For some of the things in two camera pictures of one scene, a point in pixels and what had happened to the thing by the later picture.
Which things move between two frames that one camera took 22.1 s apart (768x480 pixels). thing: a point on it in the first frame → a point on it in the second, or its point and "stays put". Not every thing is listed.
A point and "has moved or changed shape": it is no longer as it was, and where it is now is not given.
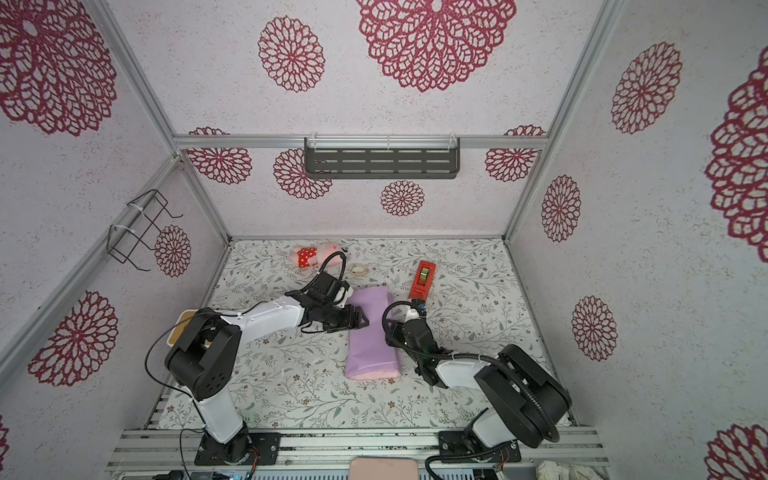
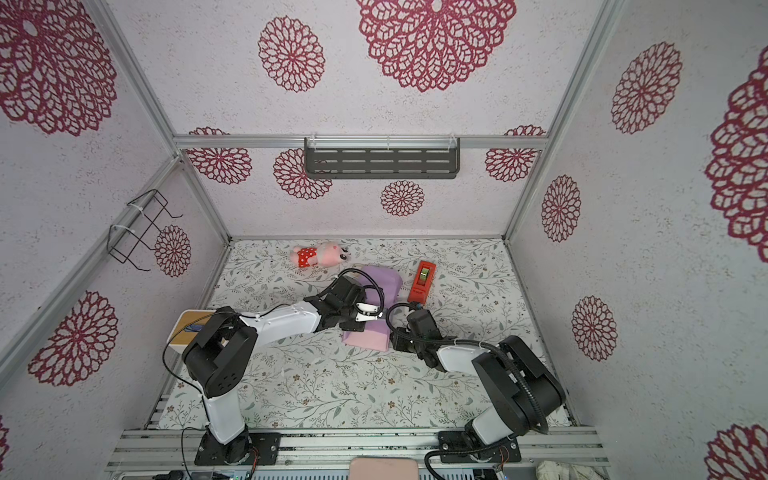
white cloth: x=550 y=470 stays put
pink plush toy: x=315 y=256 stays put
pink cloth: x=372 y=351 has moved or changed shape
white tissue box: x=184 y=318 stays put
